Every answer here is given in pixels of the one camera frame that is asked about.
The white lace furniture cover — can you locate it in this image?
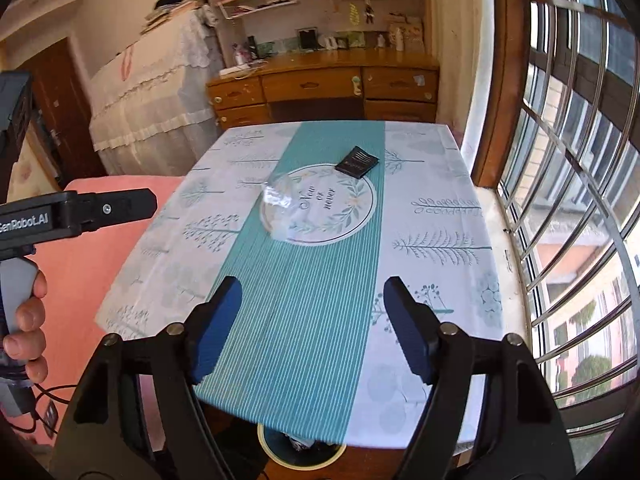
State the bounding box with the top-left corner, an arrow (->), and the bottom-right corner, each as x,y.
89,7 -> 226,177

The small black packet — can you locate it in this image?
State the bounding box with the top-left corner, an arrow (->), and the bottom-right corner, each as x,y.
334,145 -> 382,180

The person's left hand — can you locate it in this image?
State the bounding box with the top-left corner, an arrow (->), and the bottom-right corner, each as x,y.
2,270 -> 48,385

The teal white printed tablecloth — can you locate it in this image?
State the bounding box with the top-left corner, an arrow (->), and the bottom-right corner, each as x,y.
95,119 -> 505,453

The white power strip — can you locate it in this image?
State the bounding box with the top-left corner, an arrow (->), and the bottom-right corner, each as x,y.
220,62 -> 266,78

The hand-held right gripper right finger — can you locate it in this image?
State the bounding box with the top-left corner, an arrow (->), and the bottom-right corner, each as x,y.
383,276 -> 576,480

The stack of papers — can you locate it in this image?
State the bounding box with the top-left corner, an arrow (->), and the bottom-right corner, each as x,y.
140,0 -> 201,36

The wooden desk with drawers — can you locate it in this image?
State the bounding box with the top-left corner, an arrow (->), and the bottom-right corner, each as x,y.
206,47 -> 441,131

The clear plastic packaging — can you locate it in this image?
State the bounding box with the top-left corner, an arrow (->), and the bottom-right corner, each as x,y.
259,172 -> 301,243

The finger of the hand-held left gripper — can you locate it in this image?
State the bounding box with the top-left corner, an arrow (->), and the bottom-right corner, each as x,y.
65,188 -> 158,235

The white rimmed blue trash bin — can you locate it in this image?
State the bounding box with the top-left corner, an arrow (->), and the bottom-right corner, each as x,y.
256,422 -> 347,470

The pink bed blanket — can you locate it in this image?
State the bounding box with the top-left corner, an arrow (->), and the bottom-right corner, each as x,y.
30,175 -> 188,441

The brown wooden door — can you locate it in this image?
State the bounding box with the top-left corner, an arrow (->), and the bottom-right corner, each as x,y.
27,37 -> 106,181

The wooden window frame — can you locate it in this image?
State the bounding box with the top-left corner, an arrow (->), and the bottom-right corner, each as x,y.
472,0 -> 531,188

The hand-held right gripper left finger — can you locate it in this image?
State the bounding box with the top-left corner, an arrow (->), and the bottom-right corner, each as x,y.
50,276 -> 243,480

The white window sill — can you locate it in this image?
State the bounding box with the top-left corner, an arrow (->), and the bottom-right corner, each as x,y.
475,187 -> 531,361

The metal window grille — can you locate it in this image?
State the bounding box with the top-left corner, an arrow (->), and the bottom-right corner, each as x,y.
495,0 -> 640,461

